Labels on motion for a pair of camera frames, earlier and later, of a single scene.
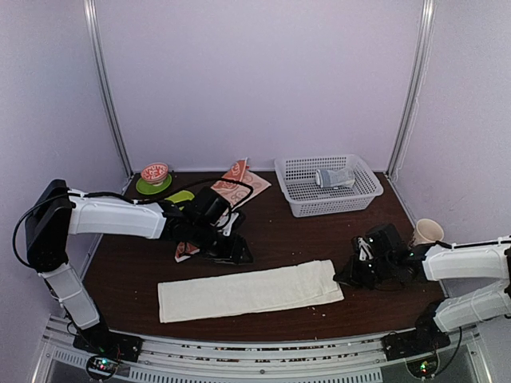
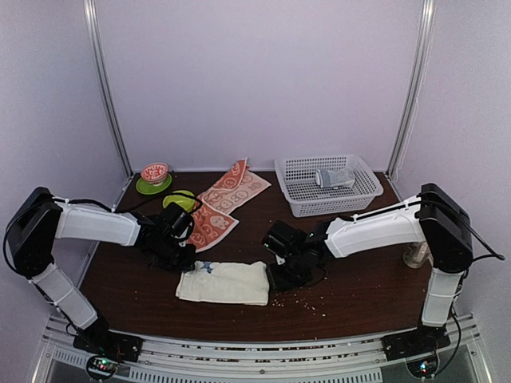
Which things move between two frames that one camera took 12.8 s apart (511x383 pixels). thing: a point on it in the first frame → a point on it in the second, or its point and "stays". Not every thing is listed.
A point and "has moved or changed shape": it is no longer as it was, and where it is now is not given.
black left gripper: (236, 243) → (186, 265)
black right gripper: (350, 273) → (279, 284)
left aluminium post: (91, 12) stays
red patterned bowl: (155, 173) stays
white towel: (188, 300) has moved or changed shape
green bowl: (181, 195) stays
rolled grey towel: (325, 178) stays
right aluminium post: (421, 62) stays
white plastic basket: (324, 185) stays
